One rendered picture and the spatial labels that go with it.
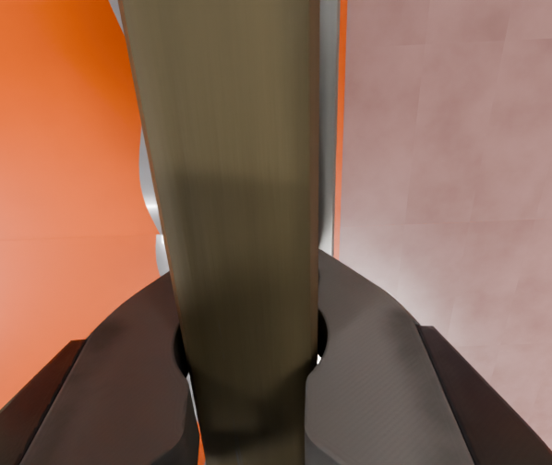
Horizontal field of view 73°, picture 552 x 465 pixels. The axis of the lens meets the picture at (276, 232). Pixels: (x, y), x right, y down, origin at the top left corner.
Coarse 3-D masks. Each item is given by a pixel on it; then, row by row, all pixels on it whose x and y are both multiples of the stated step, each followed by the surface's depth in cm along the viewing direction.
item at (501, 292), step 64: (0, 256) 18; (64, 256) 18; (128, 256) 18; (384, 256) 18; (448, 256) 18; (512, 256) 18; (0, 320) 20; (64, 320) 20; (448, 320) 20; (512, 320) 20; (0, 384) 22; (512, 384) 22
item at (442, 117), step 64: (0, 0) 14; (64, 0) 14; (384, 0) 14; (448, 0) 14; (512, 0) 14; (0, 64) 14; (64, 64) 14; (128, 64) 14; (384, 64) 14; (448, 64) 14; (512, 64) 14; (0, 128) 16; (64, 128) 16; (128, 128) 16; (384, 128) 16; (448, 128) 16; (512, 128) 16; (0, 192) 17; (64, 192) 17; (128, 192) 17; (384, 192) 17; (448, 192) 17; (512, 192) 17
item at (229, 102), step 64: (128, 0) 5; (192, 0) 5; (256, 0) 5; (192, 64) 5; (256, 64) 5; (192, 128) 6; (256, 128) 6; (192, 192) 6; (256, 192) 6; (192, 256) 7; (256, 256) 7; (192, 320) 7; (256, 320) 7; (192, 384) 9; (256, 384) 8; (256, 448) 9
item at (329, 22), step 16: (320, 0) 11; (336, 0) 11; (320, 16) 11; (336, 16) 11; (320, 32) 11; (336, 32) 11; (320, 48) 11; (336, 48) 11; (320, 64) 11; (336, 64) 11; (320, 80) 12; (336, 80) 12; (320, 96) 12; (336, 96) 12; (320, 112) 12; (336, 112) 12; (320, 128) 12; (336, 128) 12; (320, 144) 12; (336, 144) 12; (320, 160) 13; (320, 176) 13; (320, 192) 13; (320, 208) 13; (320, 224) 14; (320, 240) 14
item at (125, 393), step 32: (160, 288) 10; (128, 320) 9; (160, 320) 9; (96, 352) 8; (128, 352) 8; (160, 352) 8; (64, 384) 7; (96, 384) 7; (128, 384) 7; (160, 384) 7; (64, 416) 7; (96, 416) 7; (128, 416) 7; (160, 416) 7; (192, 416) 7; (32, 448) 6; (64, 448) 6; (96, 448) 6; (128, 448) 6; (160, 448) 6; (192, 448) 7
